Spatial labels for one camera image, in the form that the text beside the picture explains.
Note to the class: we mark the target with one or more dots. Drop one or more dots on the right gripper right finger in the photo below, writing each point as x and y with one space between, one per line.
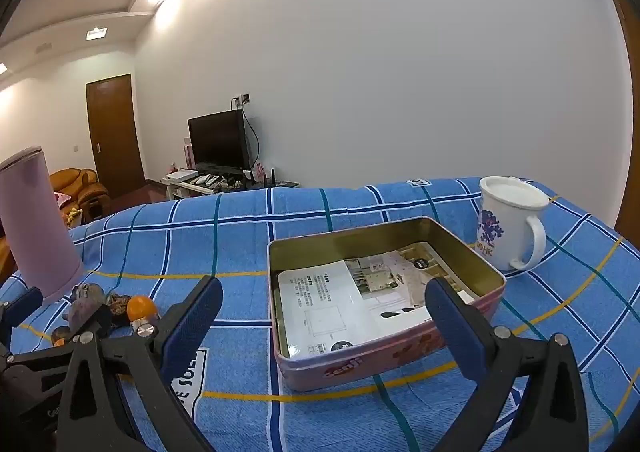
552 415

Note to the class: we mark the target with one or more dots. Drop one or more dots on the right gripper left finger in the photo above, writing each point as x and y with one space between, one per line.
93 417

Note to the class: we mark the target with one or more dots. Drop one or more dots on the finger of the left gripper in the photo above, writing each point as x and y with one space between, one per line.
16 312
102 323

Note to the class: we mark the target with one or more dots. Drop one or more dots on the purple round turnip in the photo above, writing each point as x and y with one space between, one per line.
80 312

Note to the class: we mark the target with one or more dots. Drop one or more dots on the brown dried mangosteen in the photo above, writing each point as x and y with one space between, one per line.
118 304

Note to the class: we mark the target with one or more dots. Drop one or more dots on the dark mangosteen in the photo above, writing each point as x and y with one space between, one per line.
62 332

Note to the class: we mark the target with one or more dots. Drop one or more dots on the purple electric kettle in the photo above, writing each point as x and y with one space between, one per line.
37 235

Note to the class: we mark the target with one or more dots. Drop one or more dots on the pink floral cushion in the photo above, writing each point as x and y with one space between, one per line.
62 199

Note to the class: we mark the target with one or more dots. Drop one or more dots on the orange leather sofa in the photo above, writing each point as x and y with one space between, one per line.
91 198

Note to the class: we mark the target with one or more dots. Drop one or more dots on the blue plaid tablecloth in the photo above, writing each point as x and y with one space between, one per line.
585 287

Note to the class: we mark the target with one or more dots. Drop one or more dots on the white tv stand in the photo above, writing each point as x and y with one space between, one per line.
188 183

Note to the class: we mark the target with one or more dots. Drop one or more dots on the pink box beside television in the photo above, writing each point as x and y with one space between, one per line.
188 153

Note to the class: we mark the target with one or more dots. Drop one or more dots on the brown wooden door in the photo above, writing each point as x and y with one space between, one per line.
114 141

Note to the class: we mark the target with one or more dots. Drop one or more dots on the black television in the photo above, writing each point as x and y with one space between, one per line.
219 139

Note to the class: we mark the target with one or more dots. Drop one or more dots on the white floral mug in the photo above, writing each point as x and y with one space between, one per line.
510 234

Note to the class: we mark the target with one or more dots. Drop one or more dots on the paper leaflet in tin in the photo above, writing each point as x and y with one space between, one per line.
351 302

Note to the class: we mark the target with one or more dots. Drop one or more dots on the pink metal tin box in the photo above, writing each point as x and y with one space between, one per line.
384 354

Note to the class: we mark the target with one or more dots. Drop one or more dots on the ceiling light panel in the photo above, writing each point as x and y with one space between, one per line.
96 33

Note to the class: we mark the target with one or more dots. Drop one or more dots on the wall power socket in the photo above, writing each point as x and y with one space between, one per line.
240 101

